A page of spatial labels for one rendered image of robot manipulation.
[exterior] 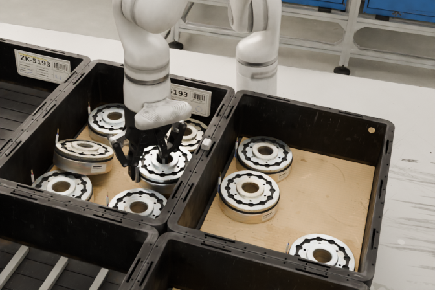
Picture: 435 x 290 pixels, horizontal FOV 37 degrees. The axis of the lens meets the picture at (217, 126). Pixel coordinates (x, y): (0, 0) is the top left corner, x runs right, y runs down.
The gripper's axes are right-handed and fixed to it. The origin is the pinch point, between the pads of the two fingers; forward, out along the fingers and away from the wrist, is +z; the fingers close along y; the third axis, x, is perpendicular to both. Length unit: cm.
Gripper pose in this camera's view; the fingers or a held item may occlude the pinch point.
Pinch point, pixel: (147, 168)
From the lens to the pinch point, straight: 112.5
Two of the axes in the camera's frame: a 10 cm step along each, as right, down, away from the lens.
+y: -8.8, 2.5, -4.2
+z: -0.5, 8.1, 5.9
